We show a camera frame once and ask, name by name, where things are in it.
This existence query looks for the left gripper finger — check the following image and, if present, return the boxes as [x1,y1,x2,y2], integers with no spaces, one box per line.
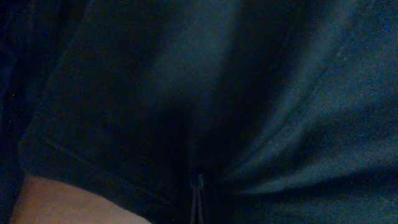
[197,174,205,224]
[189,179,198,224]

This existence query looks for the black trousers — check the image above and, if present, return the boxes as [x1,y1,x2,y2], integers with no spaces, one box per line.
[1,0,397,223]

